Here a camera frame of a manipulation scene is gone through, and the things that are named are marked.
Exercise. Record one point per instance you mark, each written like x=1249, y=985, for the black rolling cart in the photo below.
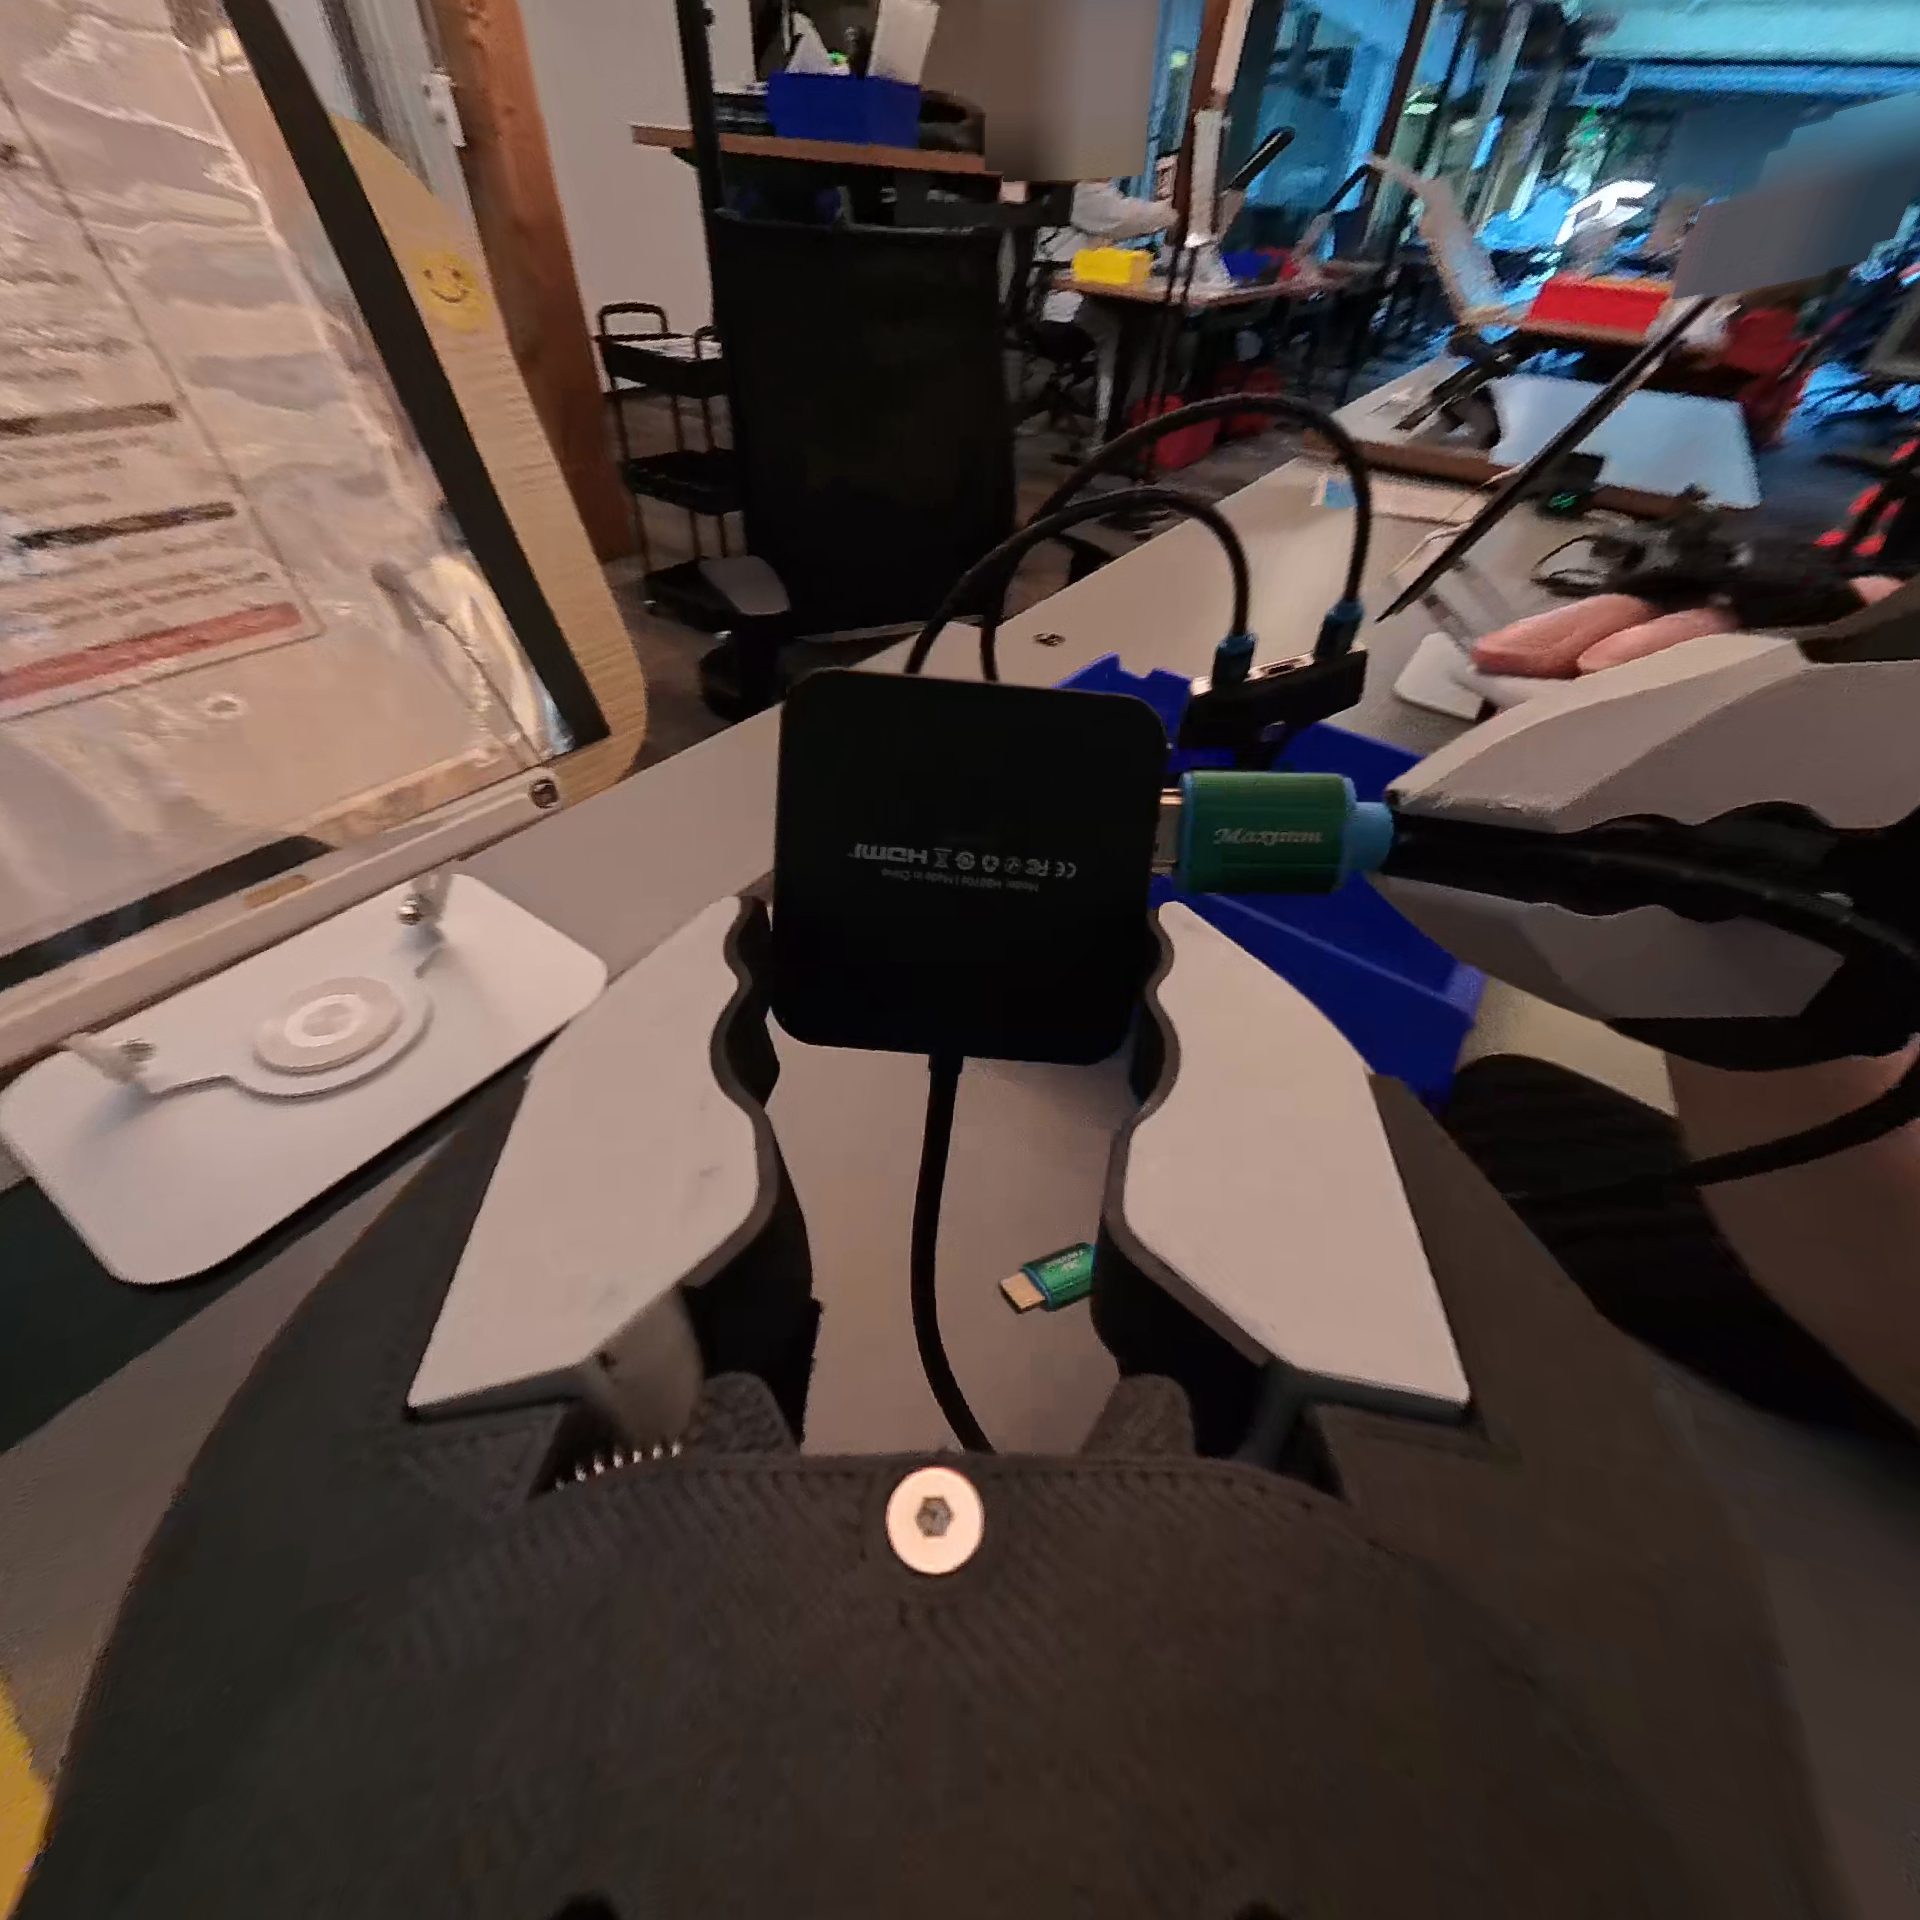
x=667, y=369

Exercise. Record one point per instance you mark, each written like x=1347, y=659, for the person's right forearm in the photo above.
x=1815, y=1200

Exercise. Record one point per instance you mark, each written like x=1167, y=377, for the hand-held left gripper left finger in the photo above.
x=630, y=1142

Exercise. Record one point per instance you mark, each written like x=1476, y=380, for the red bin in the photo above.
x=1599, y=303

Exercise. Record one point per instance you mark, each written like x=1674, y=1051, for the small yellow bin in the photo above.
x=1108, y=268

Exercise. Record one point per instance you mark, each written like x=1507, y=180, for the black mesh office chair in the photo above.
x=856, y=406

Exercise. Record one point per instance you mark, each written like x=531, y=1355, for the black framed sign board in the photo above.
x=180, y=450

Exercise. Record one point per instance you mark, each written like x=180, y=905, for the person's right hand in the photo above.
x=1576, y=638

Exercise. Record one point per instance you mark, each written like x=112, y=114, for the yellow divided bin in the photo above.
x=12, y=1770

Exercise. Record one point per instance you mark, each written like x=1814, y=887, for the blue plastic bin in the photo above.
x=1350, y=960

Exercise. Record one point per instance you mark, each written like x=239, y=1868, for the small black adapter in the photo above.
x=1276, y=704

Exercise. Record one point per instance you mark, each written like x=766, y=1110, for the black square hdmi hub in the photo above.
x=961, y=780

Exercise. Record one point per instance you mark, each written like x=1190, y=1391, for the small white object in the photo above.
x=1433, y=674

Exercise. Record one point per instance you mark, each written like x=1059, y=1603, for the blue shelf bin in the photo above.
x=839, y=112

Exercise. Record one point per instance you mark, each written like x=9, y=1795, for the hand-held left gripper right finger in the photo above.
x=1276, y=1184

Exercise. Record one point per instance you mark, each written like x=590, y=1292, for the white metal stand base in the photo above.
x=451, y=960

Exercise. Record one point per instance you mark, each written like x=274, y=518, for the wooden post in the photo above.
x=518, y=224

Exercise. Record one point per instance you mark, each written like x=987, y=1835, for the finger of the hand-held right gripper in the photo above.
x=1620, y=967
x=1723, y=735

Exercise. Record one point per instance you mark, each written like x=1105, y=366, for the wooden board with smiley sticker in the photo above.
x=495, y=450

